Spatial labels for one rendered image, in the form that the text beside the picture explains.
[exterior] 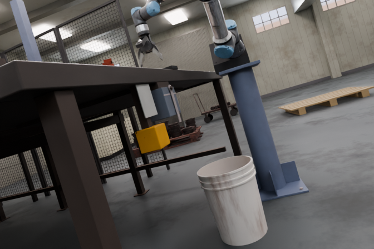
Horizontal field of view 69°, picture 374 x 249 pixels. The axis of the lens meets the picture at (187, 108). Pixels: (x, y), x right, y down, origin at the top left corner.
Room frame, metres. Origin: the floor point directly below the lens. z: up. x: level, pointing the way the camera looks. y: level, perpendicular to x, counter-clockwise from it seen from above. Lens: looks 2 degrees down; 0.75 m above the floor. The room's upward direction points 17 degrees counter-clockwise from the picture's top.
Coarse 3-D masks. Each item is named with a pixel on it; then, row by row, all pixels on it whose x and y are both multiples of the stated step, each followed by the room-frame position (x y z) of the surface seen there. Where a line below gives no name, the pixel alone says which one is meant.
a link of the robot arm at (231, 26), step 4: (228, 20) 1.75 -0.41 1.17; (232, 20) 1.74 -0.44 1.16; (228, 24) 1.71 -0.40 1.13; (232, 24) 1.69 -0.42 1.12; (236, 24) 1.73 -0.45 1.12; (228, 28) 1.69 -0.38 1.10; (232, 28) 1.70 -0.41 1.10; (236, 28) 1.73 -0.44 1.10; (232, 32) 1.69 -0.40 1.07; (236, 32) 1.72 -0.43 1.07; (236, 36) 1.72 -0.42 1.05; (236, 40) 1.77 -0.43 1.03
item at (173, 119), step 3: (180, 114) 7.18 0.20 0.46; (171, 117) 6.77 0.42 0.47; (174, 117) 6.76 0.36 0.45; (177, 117) 6.76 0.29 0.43; (180, 117) 6.84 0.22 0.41; (159, 120) 6.78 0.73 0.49; (162, 120) 6.77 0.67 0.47; (165, 120) 6.77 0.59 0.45; (171, 120) 6.77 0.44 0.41; (174, 120) 6.77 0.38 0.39; (177, 120) 6.77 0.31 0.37; (156, 123) 6.77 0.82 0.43; (180, 123) 6.77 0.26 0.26; (183, 123) 7.22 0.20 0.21; (180, 126) 6.77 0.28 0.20
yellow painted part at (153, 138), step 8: (136, 96) 0.96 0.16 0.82; (136, 104) 0.96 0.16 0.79; (144, 120) 0.96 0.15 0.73; (144, 128) 0.96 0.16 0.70; (152, 128) 0.92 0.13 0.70; (160, 128) 0.95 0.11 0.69; (136, 136) 0.94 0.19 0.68; (144, 136) 0.93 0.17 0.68; (152, 136) 0.92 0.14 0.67; (160, 136) 0.94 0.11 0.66; (168, 136) 1.00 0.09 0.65; (144, 144) 0.93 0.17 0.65; (152, 144) 0.92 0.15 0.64; (160, 144) 0.92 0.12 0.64; (168, 144) 0.98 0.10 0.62; (144, 152) 0.94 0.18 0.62
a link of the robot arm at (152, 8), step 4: (148, 0) 1.64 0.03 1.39; (152, 0) 1.62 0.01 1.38; (156, 0) 1.64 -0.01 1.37; (148, 4) 1.58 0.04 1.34; (152, 4) 1.57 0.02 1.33; (156, 4) 1.60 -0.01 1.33; (144, 8) 1.60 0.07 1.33; (148, 8) 1.58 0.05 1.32; (152, 8) 1.57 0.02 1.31; (156, 8) 1.59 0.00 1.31; (140, 12) 1.62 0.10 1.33; (144, 12) 1.60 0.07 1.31; (148, 12) 1.59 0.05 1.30; (152, 12) 1.59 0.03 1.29; (156, 12) 1.59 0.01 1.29; (140, 16) 1.63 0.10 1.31; (144, 16) 1.62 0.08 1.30; (148, 16) 1.62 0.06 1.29; (152, 16) 1.62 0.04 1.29; (144, 20) 1.65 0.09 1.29
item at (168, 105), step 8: (152, 88) 1.08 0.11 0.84; (160, 88) 1.07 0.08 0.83; (168, 88) 1.13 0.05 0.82; (152, 96) 1.08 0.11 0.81; (160, 96) 1.07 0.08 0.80; (168, 96) 1.10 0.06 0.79; (160, 104) 1.07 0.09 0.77; (168, 104) 1.08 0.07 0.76; (176, 104) 1.15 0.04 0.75; (160, 112) 1.08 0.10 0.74; (168, 112) 1.07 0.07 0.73; (176, 112) 1.13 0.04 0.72; (152, 120) 1.09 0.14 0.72
